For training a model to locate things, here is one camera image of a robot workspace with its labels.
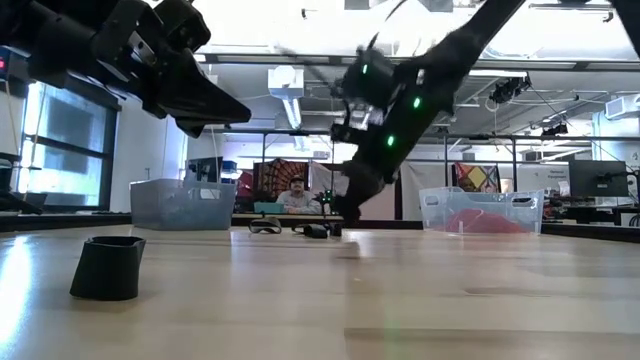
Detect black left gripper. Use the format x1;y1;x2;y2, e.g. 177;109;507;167
92;0;253;140

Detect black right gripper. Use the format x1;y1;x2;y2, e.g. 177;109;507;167
332;158;387;225

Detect grey translucent plastic basket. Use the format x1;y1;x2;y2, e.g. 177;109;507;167
129;178;239;232

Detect red thin rubber band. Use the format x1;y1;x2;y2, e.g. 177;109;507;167
479;212;529;235
443;208;494;235

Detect pink hanging cloth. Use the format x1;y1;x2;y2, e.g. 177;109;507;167
360;184;397;221

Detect white hanging cloth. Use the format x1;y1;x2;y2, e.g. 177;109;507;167
398;162;457;221
308;160;351;199

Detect person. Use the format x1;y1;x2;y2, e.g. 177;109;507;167
275;174;324;216

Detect red patterned cloth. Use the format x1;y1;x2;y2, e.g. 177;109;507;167
253;158;309;201

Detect clear plastic basket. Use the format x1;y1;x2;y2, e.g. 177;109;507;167
418;186;545;235

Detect grey overhead beam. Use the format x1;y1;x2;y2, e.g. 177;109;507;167
197;52;640;70

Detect colourful patterned quilt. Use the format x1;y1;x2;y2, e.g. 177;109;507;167
453;162;502;194

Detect large window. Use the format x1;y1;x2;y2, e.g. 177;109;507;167
17;82;120;209

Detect black ceiling rig equipment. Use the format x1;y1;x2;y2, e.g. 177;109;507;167
488;74;532;105

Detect black background monitor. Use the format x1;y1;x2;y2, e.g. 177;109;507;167
568;159;631;198

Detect background desk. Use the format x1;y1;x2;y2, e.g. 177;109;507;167
544;197;640;226

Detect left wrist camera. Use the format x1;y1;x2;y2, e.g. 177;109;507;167
153;0;212;52

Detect black pipe rail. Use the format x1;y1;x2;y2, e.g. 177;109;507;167
196;127;640;221

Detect silver ceiling duct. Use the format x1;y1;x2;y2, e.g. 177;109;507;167
424;44;531;136

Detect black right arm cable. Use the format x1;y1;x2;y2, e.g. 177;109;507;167
368;0;409;51

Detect white wall unit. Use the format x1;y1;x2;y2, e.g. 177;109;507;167
603;93;640;122

